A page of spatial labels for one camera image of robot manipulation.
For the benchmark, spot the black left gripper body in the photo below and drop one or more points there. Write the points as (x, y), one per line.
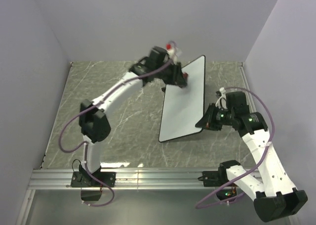
(168, 76)

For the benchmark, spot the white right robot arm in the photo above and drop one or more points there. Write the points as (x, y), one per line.
(268, 185)

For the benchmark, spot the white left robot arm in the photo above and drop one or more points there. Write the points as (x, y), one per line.
(94, 115)

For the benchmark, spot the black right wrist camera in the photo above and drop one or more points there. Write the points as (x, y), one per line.
(237, 101)

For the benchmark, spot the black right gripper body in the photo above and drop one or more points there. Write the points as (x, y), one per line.
(222, 117)

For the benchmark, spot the white whiteboard black frame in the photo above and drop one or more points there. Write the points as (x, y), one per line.
(184, 107)

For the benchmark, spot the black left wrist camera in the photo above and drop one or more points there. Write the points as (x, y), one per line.
(157, 55)

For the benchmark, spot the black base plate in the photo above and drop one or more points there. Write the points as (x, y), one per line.
(213, 179)
(81, 180)

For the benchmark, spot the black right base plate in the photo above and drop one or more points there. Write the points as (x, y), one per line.
(213, 179)

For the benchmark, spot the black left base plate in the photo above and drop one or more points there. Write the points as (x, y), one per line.
(81, 180)

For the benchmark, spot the aluminium mounting rail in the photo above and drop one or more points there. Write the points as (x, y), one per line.
(126, 179)

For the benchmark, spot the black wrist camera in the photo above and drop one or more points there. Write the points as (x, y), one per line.
(237, 101)
(157, 55)

